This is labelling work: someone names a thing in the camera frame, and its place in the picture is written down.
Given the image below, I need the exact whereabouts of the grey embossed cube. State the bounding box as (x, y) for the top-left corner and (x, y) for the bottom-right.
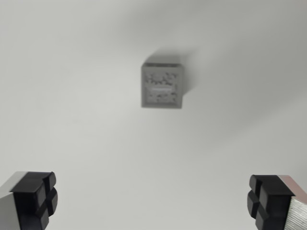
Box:
(141, 56), (184, 110)

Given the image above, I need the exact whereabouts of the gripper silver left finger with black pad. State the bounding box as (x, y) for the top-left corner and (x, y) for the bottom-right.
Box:
(0, 171), (59, 230)

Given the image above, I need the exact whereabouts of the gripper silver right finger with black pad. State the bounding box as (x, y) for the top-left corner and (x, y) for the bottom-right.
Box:
(247, 174), (307, 230)

